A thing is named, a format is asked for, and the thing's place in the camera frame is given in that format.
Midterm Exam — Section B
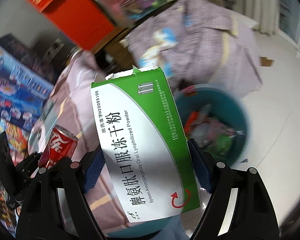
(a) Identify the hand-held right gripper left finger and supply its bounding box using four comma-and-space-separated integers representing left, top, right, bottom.
15, 150, 108, 240

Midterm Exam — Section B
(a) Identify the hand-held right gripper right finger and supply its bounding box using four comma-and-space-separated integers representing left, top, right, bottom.
188, 138, 277, 240

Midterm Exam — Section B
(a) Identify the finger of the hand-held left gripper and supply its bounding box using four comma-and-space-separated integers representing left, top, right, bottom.
15, 152, 43, 178

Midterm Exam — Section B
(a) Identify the red soda can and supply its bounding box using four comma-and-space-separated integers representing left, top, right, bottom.
38, 125, 79, 172

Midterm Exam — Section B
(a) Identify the orange snack wrapper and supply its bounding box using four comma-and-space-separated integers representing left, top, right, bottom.
184, 112, 203, 137

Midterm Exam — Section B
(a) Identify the green white medicine box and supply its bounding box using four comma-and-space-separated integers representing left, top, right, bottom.
90, 65, 201, 223

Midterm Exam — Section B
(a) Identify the teal plastic bin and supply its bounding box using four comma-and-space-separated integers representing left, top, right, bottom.
171, 83, 251, 168

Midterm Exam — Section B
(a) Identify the cartoon dog toy box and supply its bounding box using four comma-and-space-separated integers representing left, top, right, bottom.
0, 110, 33, 161

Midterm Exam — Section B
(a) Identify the pink striped bed sheet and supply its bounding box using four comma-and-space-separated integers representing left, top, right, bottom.
29, 50, 206, 240

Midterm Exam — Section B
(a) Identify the blue toy box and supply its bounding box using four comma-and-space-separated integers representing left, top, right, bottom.
0, 33, 56, 131

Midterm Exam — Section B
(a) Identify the cardboard scrap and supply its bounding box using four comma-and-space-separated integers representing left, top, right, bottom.
260, 56, 275, 67

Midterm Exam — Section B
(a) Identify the grey patterned cloth bundle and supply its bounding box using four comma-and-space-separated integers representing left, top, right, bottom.
126, 0, 263, 98

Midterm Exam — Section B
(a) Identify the clear bag of toys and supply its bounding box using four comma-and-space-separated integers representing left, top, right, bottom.
85, 0, 181, 28

